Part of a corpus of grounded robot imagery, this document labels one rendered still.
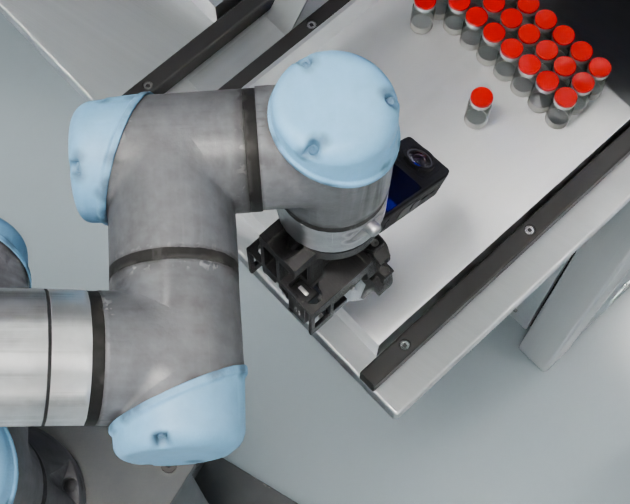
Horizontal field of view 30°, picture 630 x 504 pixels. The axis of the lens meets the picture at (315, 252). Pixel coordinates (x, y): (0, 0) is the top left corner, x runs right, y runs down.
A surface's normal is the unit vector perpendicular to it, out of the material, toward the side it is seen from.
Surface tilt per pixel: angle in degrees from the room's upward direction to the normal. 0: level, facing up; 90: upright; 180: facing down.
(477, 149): 0
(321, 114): 0
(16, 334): 18
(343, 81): 0
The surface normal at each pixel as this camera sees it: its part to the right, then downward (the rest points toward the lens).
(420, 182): 0.36, -0.64
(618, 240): -0.73, 0.64
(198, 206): 0.51, -0.33
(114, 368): 0.28, 0.17
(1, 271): 0.85, -0.33
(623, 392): 0.00, -0.34
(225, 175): 0.07, 0.40
